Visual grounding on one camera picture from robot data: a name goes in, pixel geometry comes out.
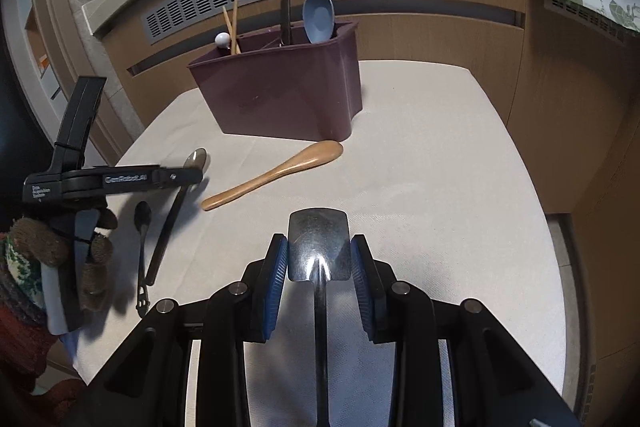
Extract blue plastic spoon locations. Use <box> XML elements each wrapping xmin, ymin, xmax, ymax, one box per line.
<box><xmin>302</xmin><ymin>0</ymin><xmax>335</xmax><ymax>44</ymax></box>

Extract wooden spoon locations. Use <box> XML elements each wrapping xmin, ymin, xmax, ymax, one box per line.
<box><xmin>201</xmin><ymin>140</ymin><xmax>344</xmax><ymax>211</ymax></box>

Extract gloved left hand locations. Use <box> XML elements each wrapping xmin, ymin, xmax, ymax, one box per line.
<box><xmin>1</xmin><ymin>217</ymin><xmax>114</xmax><ymax>327</ymax></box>

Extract wooden chopstick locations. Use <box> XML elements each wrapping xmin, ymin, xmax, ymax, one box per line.
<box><xmin>222</xmin><ymin>5</ymin><xmax>241</xmax><ymax>54</ymax></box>
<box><xmin>231</xmin><ymin>0</ymin><xmax>240</xmax><ymax>55</ymax></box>

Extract smoky translucent plastic spoon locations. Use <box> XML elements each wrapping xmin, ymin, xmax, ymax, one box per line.
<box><xmin>145</xmin><ymin>147</ymin><xmax>207</xmax><ymax>286</ymax></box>

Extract maroon plastic utensil caddy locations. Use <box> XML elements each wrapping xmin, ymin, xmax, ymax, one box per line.
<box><xmin>188</xmin><ymin>20</ymin><xmax>362</xmax><ymax>141</ymax></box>

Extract dark metal shovel spoon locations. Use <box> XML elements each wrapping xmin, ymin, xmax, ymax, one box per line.
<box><xmin>288</xmin><ymin>208</ymin><xmax>352</xmax><ymax>426</ymax></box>

